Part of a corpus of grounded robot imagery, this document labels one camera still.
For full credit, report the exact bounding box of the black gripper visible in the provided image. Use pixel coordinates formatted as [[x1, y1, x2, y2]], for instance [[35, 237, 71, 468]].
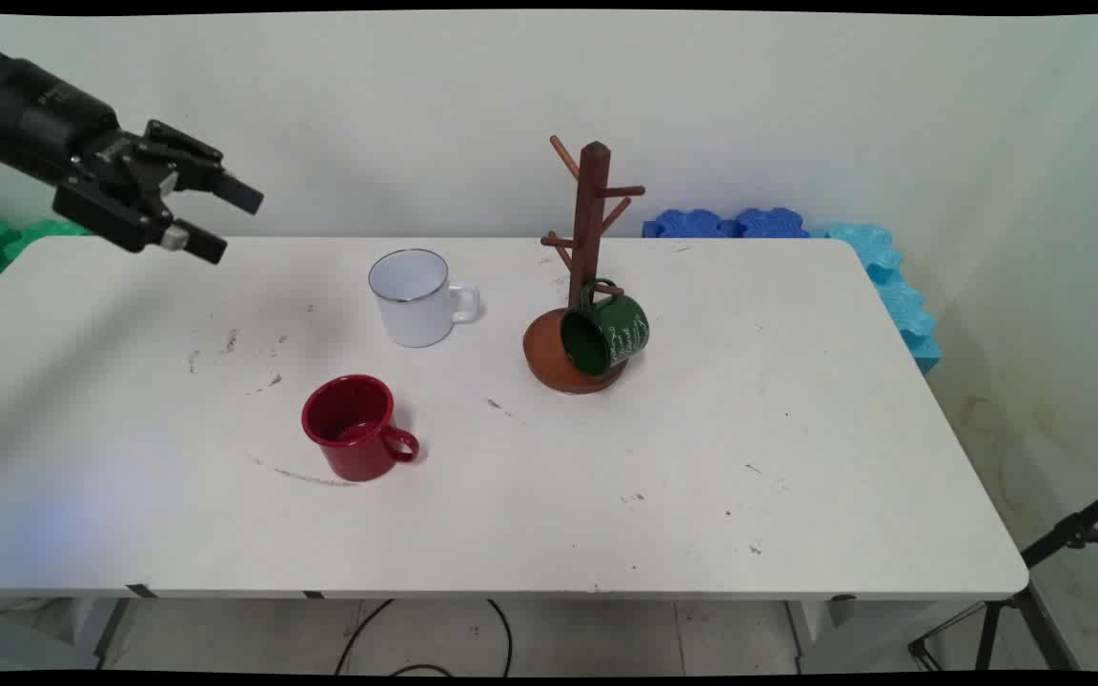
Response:
[[0, 55, 265, 267]]

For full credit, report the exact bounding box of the green enamel mug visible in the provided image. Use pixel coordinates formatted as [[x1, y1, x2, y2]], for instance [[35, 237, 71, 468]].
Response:
[[560, 278, 651, 376]]

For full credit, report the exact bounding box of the white enamel mug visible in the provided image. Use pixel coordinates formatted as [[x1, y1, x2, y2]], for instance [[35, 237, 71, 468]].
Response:
[[368, 249, 481, 349]]

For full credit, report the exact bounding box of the red enamel mug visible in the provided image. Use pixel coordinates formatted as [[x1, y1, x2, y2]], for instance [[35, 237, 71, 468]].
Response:
[[301, 374, 419, 483]]

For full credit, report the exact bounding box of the brown wooden mug tree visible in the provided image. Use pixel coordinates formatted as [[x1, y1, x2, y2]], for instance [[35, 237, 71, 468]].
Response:
[[522, 135, 647, 395]]

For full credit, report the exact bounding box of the white table leg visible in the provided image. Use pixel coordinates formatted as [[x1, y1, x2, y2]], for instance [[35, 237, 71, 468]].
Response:
[[72, 598, 131, 668], [787, 598, 950, 673]]

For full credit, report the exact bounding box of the dark blue foam mat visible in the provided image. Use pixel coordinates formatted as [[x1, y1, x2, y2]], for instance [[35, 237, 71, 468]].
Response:
[[642, 208, 812, 239]]

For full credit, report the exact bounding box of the light blue foam mat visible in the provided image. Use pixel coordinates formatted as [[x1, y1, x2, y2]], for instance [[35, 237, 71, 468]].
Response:
[[808, 223, 943, 374]]

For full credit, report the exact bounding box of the black tripod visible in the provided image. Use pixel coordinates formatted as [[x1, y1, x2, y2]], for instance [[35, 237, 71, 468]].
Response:
[[908, 476, 1098, 673]]

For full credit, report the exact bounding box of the black floor cable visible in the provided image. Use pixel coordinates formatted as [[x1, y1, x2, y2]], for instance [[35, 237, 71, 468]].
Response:
[[335, 598, 514, 677]]

